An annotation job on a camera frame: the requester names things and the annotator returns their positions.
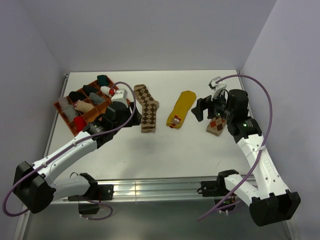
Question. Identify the beige rolled sock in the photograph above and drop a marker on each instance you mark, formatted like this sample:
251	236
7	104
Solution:
82	106

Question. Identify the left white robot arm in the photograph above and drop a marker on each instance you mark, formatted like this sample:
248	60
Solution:
36	185

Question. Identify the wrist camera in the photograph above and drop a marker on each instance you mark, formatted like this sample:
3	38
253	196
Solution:
216	85
120	95

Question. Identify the dark green rolled sock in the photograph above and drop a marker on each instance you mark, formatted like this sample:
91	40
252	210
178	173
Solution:
103	80

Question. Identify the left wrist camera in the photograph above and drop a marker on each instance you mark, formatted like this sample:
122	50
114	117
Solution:
120	95

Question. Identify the light grey rolled sock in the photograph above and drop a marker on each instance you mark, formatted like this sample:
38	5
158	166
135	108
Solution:
64	103

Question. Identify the dark grey rolled sock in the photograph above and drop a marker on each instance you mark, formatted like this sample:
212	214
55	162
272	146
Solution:
70	113

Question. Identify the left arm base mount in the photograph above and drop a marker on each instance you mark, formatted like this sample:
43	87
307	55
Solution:
102	192

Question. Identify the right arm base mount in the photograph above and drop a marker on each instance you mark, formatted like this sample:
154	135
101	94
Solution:
213	188

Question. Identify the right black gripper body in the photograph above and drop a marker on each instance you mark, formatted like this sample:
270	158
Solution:
218	108

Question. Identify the aluminium rail frame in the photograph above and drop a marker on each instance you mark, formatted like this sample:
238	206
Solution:
163	189

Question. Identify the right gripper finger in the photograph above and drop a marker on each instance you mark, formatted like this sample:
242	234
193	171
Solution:
198	112
204	103

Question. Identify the black rolled sock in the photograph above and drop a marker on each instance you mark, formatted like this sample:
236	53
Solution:
88	89
76	96

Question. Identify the yellow sock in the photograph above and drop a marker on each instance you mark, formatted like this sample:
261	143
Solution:
177	117

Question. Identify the black rolled sock left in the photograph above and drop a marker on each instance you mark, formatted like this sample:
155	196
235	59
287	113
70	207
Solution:
76	96

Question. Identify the brown argyle sock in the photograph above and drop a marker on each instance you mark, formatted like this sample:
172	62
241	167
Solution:
149	108

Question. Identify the orange compartment tray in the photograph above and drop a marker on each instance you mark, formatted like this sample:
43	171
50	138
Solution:
92	114

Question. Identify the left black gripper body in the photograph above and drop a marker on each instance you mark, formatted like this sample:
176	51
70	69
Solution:
126	116

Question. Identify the orange argyle sock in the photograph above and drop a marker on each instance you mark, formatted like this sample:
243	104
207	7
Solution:
216	126

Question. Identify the white rolled sock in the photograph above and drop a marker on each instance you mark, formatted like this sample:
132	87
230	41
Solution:
105	90

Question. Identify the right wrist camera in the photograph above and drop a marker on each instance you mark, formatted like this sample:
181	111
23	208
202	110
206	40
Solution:
216	85

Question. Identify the red rolled sock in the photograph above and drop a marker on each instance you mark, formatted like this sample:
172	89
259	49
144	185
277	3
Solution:
80	123

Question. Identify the grey rolled sock middle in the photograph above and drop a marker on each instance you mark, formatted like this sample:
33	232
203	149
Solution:
96	99

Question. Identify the black rolled sock upper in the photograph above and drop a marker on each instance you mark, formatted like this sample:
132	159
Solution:
88	89

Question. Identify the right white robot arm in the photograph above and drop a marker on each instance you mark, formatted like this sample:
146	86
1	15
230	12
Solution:
270	201

